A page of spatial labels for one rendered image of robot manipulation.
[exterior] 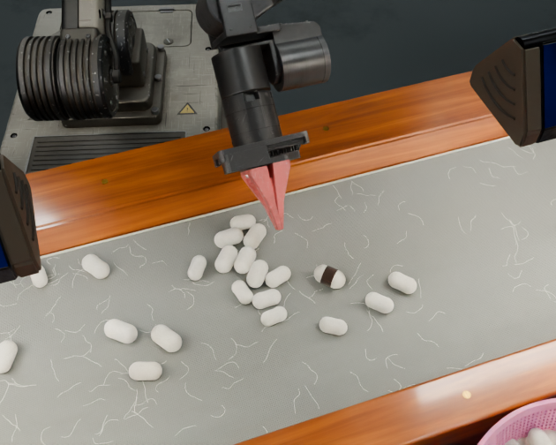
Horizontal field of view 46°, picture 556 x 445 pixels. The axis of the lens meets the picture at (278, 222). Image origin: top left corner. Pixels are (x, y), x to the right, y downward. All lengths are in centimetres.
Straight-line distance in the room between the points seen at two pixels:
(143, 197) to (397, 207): 32
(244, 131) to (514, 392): 39
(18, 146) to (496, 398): 100
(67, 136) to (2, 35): 119
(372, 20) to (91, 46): 153
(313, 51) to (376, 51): 154
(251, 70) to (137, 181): 23
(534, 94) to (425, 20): 195
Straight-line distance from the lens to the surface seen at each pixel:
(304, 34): 76
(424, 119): 93
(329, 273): 76
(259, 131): 71
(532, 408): 72
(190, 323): 75
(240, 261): 77
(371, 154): 89
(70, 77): 101
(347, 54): 226
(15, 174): 44
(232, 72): 72
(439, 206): 87
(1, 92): 228
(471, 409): 70
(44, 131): 138
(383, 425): 68
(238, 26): 72
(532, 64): 50
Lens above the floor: 140
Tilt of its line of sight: 53 degrees down
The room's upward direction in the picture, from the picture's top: straight up
